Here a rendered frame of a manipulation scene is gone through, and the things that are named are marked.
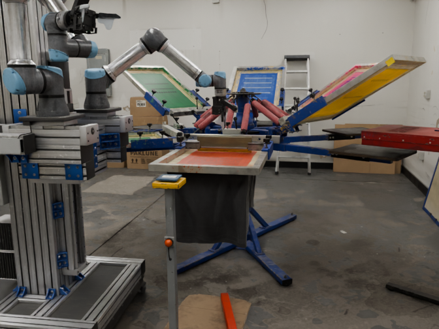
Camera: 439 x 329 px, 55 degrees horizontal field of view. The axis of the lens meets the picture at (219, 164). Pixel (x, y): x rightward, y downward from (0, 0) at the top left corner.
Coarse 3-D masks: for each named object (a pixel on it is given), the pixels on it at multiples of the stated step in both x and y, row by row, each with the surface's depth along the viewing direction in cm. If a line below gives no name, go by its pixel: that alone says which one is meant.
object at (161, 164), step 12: (264, 144) 285; (168, 156) 244; (264, 156) 242; (156, 168) 222; (168, 168) 220; (180, 168) 219; (192, 168) 218; (204, 168) 216; (216, 168) 215; (228, 168) 214; (240, 168) 213; (252, 168) 211
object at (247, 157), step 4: (228, 152) 276; (232, 152) 276; (236, 152) 276; (240, 152) 276; (244, 152) 276; (252, 152) 276; (256, 152) 276; (220, 156) 262; (224, 156) 262; (228, 156) 262; (232, 156) 262; (236, 156) 262; (240, 156) 262; (244, 156) 262; (248, 156) 262; (252, 156) 262; (244, 160) 250; (248, 160) 249; (240, 164) 236; (244, 164) 236
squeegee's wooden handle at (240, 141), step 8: (200, 136) 275; (208, 136) 274; (216, 136) 274; (224, 136) 273; (232, 136) 272; (240, 136) 272; (200, 144) 276; (208, 144) 275; (216, 144) 274; (224, 144) 273; (232, 144) 272; (240, 144) 271
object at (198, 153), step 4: (196, 152) 277; (200, 152) 277; (204, 152) 277; (208, 152) 277; (212, 152) 276; (216, 152) 276; (220, 152) 276; (224, 152) 276; (188, 156) 263; (192, 156) 263; (200, 156) 263; (204, 156) 263; (208, 156) 263; (212, 156) 263; (216, 156) 263; (184, 160) 251; (188, 160) 250
